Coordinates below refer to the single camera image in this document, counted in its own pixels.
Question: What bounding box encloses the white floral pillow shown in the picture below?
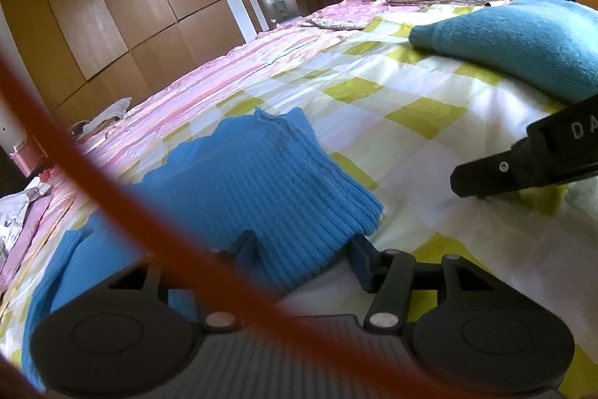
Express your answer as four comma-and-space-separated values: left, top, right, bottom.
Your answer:
0, 181, 59, 269

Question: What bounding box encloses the checked and striped bed quilt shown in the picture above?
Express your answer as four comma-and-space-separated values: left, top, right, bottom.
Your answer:
0, 0, 598, 399

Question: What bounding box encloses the orange cable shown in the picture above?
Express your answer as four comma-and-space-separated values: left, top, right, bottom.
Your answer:
0, 52, 356, 399

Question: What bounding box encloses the blue knit sweater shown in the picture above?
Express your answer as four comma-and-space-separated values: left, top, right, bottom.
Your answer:
21, 108, 385, 390

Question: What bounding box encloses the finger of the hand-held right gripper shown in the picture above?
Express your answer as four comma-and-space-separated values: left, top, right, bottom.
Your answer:
450, 142, 533, 200

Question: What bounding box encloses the pink container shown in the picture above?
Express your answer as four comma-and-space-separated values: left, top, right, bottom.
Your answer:
10, 136, 47, 176

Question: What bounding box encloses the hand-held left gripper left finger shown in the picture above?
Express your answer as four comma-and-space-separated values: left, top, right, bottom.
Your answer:
107, 230, 257, 332

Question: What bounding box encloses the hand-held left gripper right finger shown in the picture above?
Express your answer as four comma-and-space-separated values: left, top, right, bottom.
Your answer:
348, 235, 491, 332

